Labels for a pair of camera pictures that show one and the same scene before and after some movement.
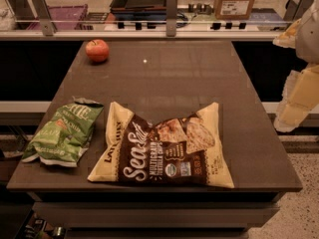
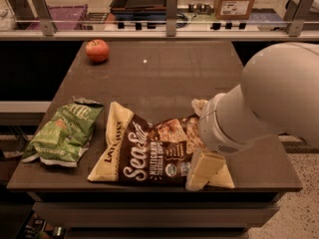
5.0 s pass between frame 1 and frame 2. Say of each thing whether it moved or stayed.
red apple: stayed
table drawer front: stayed
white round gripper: moved
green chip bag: stayed
